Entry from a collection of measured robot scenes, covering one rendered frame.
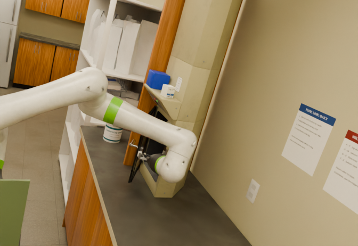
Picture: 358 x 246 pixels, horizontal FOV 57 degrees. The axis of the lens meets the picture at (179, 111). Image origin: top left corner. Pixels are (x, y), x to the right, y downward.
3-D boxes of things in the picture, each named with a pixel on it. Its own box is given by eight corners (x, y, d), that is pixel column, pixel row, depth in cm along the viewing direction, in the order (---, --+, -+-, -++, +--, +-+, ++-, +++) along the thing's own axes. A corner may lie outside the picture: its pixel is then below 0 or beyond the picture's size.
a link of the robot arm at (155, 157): (152, 175, 145) (169, 179, 149) (158, 150, 145) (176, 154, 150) (146, 172, 150) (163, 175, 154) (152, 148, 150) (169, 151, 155)
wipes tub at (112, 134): (118, 137, 257) (122, 119, 253) (121, 144, 245) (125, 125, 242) (101, 135, 251) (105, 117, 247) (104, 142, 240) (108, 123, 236)
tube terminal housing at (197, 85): (173, 172, 224) (205, 63, 205) (193, 198, 196) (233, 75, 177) (138, 169, 213) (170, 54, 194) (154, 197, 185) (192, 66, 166)
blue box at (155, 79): (161, 86, 198) (164, 72, 196) (166, 91, 189) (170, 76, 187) (145, 83, 194) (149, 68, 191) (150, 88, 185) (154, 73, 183)
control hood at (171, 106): (157, 101, 202) (161, 86, 199) (177, 120, 174) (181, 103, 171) (139, 98, 197) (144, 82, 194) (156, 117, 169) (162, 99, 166)
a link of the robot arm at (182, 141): (114, 126, 144) (111, 124, 133) (124, 103, 146) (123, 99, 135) (188, 158, 147) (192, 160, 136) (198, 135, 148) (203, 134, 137)
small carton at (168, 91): (167, 95, 180) (170, 84, 178) (172, 98, 176) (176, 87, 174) (160, 94, 176) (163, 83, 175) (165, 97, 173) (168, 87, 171)
